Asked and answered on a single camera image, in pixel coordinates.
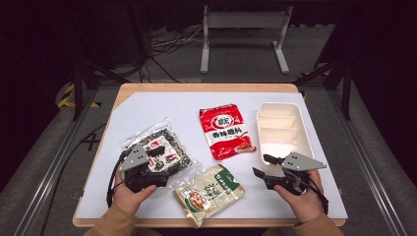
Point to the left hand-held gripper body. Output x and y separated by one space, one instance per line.
134 159

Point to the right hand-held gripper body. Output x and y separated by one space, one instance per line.
300 162

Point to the clear seaweed packet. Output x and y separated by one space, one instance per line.
164 137

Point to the cream plastic divided bin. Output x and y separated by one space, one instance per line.
282 131

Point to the green beige food packet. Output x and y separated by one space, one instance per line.
209 193

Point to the red seasoning packet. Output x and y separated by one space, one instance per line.
226 131

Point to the person's left hand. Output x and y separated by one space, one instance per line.
129 198

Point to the person's right hand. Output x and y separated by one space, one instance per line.
305 205

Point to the white table sheet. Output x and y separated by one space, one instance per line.
196 108

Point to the black metal stand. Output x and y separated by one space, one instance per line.
78 85
344 85

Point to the yellow black hazard tape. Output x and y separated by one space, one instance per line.
67 96

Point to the grey metal stand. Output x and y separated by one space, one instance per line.
244 21

